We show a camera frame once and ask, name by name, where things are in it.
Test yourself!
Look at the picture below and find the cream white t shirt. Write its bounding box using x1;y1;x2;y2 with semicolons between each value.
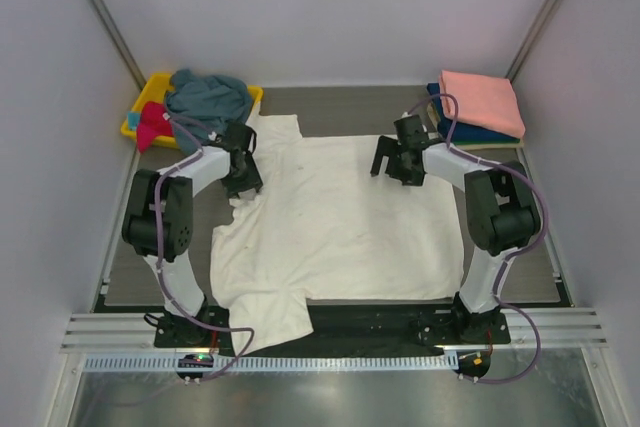
210;115;464;353

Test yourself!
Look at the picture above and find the yellow plastic bin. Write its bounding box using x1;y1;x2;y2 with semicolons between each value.
119;71;265;158

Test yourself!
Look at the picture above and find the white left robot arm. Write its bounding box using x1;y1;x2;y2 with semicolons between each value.
122;122;263;348

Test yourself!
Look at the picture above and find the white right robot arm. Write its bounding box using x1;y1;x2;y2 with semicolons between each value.
370;115;543;343

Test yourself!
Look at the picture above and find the grey blue t shirt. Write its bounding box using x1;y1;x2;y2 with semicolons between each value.
164;69;254;156

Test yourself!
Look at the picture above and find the folded navy blue t shirt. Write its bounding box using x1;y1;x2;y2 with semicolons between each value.
431;92;521;142

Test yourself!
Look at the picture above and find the folded pink t shirt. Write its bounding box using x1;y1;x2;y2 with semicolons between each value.
439;70;526;139

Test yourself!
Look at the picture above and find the magenta red t shirt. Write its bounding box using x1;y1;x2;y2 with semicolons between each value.
136;102;173;153

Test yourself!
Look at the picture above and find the light blue cloth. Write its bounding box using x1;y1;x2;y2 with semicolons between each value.
127;111;141;131

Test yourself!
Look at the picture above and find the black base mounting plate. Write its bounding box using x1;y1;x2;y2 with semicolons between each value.
143;303;511;358

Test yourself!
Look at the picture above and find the white slotted cable duct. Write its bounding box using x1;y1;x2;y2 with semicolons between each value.
83;351;458;374

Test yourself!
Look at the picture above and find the right aluminium corner post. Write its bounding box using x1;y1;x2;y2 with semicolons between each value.
506;0;563;82

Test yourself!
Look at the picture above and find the aluminium corner post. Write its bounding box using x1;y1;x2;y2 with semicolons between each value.
506;0;563;82
87;0;147;90

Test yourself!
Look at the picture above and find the left aluminium corner post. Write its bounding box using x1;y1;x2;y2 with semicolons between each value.
87;0;147;90

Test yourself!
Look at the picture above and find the aluminium frame rail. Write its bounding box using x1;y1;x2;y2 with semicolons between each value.
61;307;607;353

